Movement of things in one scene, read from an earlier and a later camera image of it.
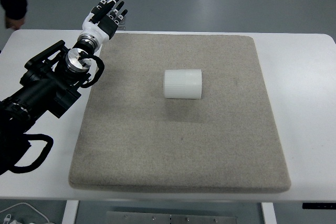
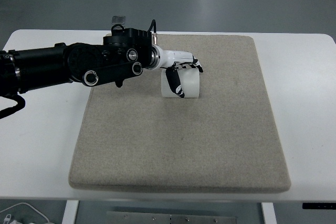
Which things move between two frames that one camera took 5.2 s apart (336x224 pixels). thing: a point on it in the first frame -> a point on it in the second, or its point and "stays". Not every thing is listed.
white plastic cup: x=182 y=84 stays
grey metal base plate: x=140 y=217 stays
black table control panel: x=318 y=205 stays
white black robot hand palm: x=102 y=31 -> x=160 y=58
